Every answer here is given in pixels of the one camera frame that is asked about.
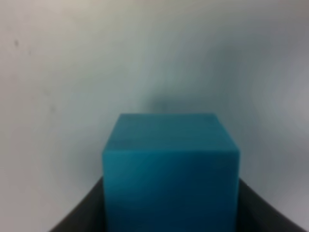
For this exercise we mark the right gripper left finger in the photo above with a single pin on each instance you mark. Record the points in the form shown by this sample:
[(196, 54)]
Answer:
[(88, 215)]

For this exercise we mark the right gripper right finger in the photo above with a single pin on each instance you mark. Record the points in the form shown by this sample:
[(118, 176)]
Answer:
[(256, 215)]

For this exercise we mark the blue block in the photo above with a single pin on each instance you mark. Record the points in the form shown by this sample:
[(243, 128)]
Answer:
[(170, 173)]

